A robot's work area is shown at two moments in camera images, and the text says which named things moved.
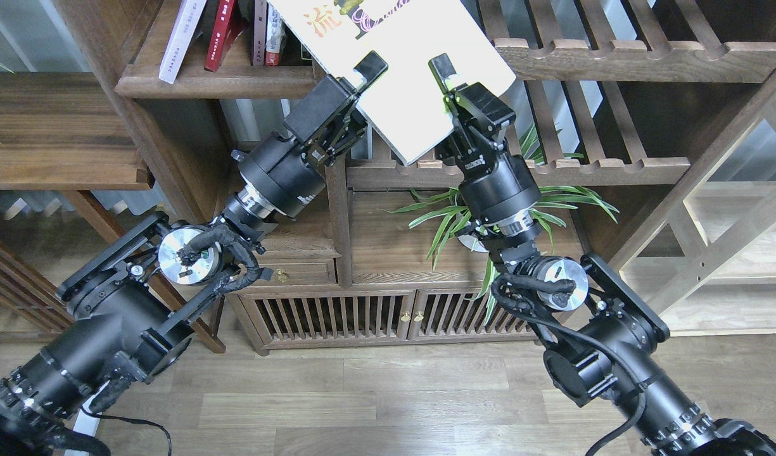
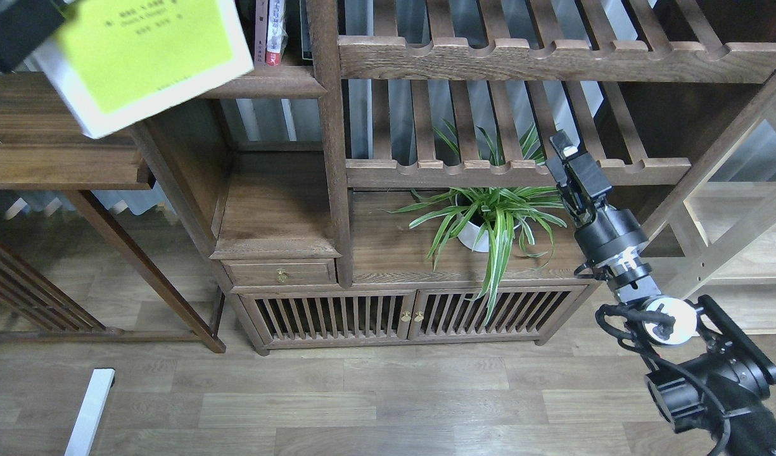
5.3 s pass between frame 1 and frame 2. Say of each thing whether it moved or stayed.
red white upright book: stayed
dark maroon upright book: stayed
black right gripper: moved
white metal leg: stayed
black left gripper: moved
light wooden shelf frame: stayed
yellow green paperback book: moved
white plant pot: stayed
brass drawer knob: stayed
